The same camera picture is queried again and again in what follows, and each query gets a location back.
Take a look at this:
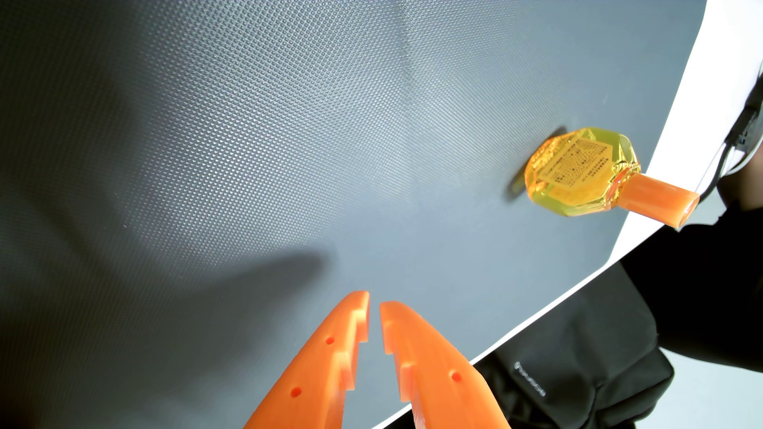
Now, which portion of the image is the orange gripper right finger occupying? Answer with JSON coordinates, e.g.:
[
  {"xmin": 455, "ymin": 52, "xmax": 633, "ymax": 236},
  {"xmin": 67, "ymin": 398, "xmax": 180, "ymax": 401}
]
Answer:
[{"xmin": 380, "ymin": 301, "xmax": 511, "ymax": 429}]

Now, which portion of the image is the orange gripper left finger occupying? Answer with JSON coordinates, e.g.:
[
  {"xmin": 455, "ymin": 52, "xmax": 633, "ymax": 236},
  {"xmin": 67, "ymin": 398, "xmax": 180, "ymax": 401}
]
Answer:
[{"xmin": 243, "ymin": 291, "xmax": 371, "ymax": 429}]

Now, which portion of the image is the yellow eyedrops bottle orange cap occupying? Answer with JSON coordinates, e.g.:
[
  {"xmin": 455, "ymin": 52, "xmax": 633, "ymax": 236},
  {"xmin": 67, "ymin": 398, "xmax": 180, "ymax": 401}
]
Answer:
[{"xmin": 524, "ymin": 127, "xmax": 701, "ymax": 230}]

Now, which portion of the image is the black bag with print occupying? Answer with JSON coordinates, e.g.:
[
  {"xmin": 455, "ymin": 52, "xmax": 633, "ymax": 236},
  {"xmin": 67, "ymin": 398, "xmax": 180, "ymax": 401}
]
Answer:
[{"xmin": 381, "ymin": 262, "xmax": 676, "ymax": 429}]

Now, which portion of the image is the grey textured mat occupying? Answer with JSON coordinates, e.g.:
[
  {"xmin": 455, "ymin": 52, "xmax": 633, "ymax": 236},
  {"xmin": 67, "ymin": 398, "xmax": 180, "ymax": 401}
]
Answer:
[{"xmin": 0, "ymin": 0, "xmax": 709, "ymax": 429}]

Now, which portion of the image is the thin black cable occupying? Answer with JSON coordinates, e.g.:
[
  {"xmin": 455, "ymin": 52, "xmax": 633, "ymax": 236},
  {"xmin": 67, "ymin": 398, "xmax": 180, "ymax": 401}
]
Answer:
[{"xmin": 697, "ymin": 71, "xmax": 763, "ymax": 203}]

